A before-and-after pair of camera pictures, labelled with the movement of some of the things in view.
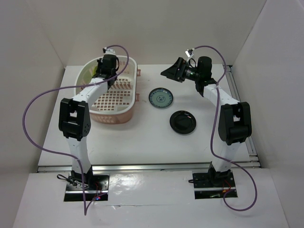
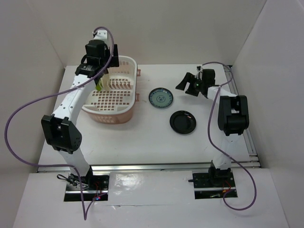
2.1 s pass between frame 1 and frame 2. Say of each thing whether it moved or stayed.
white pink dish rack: stayed
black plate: stayed
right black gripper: moved
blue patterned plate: stayed
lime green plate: moved
